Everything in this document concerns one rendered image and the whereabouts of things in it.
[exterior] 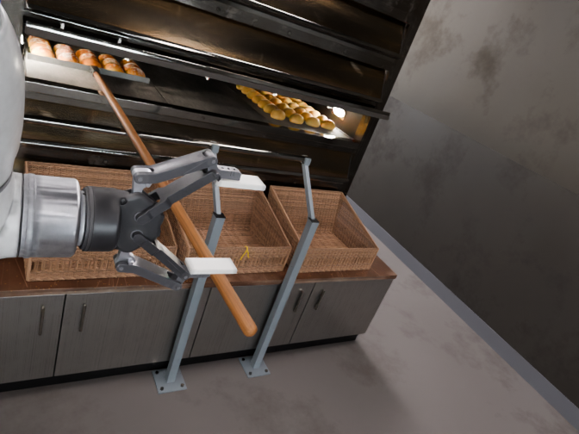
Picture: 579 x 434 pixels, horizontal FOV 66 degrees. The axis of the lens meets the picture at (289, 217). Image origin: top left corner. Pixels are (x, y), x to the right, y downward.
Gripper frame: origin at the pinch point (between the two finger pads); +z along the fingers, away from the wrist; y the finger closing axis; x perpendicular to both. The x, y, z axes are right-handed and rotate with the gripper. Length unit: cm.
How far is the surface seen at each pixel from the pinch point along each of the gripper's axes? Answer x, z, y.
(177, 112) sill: -155, 40, 32
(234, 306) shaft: -16.0, 14.5, 29.2
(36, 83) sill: -154, -18, 31
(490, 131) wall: -180, 302, 6
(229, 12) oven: -155, 52, -17
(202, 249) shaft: -36.4, 13.6, 28.9
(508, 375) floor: -58, 286, 149
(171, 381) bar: -95, 47, 147
